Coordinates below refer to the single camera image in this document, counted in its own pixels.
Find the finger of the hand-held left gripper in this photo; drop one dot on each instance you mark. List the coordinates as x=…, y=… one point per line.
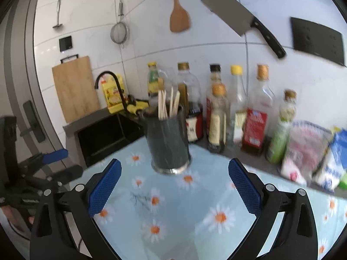
x=55, y=155
x=67, y=174

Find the wooden cutting board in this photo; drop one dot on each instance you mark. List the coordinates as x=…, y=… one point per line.
x=76, y=92

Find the dark sauce bottle red label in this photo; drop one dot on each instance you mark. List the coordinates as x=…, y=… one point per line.
x=195, y=130

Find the hanging metal strainer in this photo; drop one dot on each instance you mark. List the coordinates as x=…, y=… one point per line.
x=119, y=33

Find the clear bottle red label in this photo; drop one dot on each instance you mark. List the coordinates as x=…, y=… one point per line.
x=254, y=127

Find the yellow packet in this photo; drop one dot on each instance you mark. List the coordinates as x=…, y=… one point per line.
x=111, y=97

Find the clear bottle yellow cap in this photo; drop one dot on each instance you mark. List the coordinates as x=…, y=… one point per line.
x=237, y=94

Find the black cylindrical utensil holder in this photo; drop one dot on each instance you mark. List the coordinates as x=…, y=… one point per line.
x=168, y=146

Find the large cooking oil bottle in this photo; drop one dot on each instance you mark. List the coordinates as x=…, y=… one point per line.
x=153, y=84

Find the grey door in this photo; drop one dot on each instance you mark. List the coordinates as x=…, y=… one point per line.
x=16, y=86

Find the green packet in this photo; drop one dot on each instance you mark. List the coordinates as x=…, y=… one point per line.
x=343, y=180

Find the black cap bottle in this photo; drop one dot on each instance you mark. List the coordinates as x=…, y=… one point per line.
x=215, y=73

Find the person's left hand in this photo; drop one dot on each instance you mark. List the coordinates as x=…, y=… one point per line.
x=16, y=218

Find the hanging wooden spatula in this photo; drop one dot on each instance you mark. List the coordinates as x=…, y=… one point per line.
x=179, y=19

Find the blue white packet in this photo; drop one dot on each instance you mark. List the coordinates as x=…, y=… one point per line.
x=336, y=151

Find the floral light blue tablecloth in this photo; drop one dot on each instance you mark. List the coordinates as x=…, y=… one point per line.
x=173, y=203

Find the orange cap bottle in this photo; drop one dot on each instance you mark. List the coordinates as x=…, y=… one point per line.
x=217, y=124

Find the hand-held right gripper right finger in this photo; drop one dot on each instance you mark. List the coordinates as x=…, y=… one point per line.
x=244, y=187

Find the green bottle gold cap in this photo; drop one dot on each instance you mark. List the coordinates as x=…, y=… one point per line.
x=280, y=138

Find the bundle of wooden chopsticks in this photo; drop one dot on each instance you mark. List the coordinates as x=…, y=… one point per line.
x=161, y=108

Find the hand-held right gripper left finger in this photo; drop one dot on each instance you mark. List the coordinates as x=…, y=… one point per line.
x=105, y=187

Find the black wall socket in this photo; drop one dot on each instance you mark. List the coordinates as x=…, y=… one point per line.
x=65, y=43

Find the black sink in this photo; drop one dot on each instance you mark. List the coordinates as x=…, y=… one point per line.
x=108, y=138

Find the hanging metal spatula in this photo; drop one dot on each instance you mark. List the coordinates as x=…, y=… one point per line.
x=58, y=13

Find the black faucet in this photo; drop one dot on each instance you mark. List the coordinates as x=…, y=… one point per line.
x=108, y=73

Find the yellow cleaning gloves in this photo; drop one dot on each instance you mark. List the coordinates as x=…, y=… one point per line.
x=139, y=105

